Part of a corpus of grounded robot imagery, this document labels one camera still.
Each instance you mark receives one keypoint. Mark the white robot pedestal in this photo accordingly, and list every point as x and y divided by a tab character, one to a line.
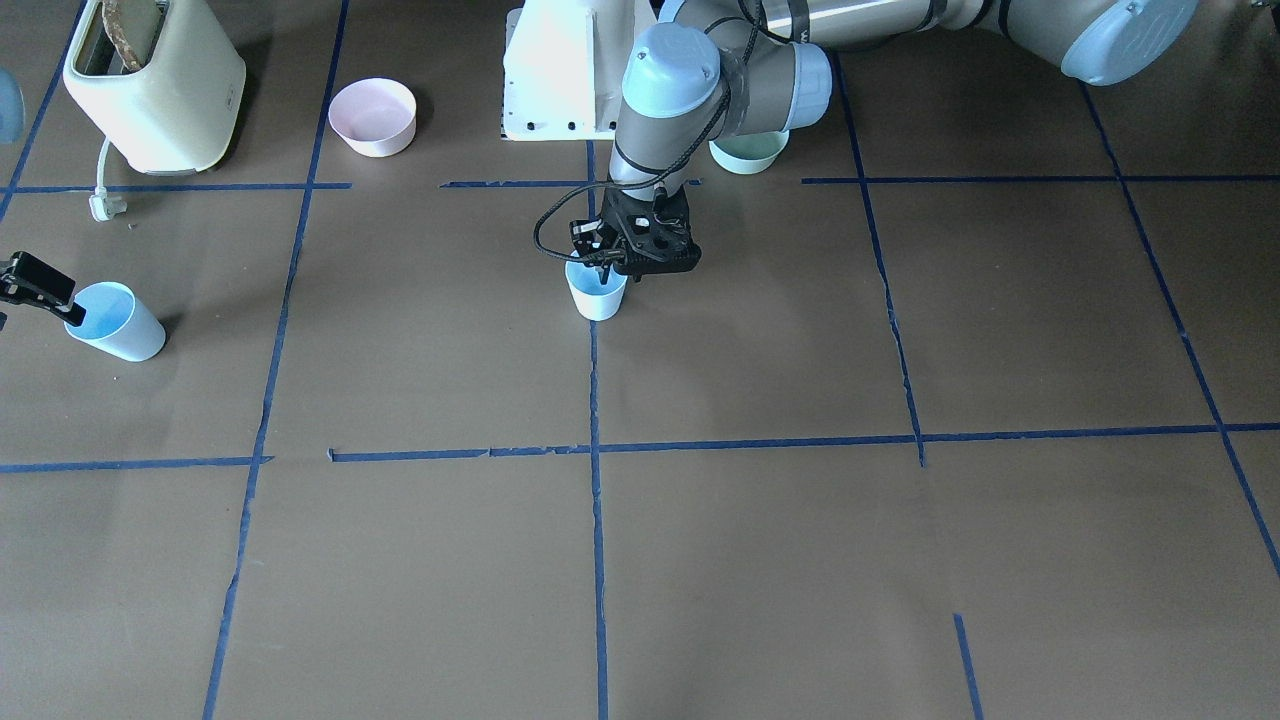
563	66

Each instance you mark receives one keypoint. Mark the cream toaster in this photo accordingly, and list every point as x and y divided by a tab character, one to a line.
177	115

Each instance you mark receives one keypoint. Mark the pink bowl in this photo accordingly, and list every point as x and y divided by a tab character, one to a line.
377	117

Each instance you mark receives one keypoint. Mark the toast slice in toaster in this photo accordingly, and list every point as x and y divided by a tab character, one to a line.
132	28

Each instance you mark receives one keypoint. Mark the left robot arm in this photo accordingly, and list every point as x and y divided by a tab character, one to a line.
712	70

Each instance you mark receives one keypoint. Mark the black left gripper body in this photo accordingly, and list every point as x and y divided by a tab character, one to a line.
586	233

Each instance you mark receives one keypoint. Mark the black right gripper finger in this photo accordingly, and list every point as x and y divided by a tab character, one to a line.
27	280

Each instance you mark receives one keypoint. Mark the blue cup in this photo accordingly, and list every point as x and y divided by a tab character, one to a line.
596	292
117	322

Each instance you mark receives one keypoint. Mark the green bowl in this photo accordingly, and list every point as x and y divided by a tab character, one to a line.
748	154

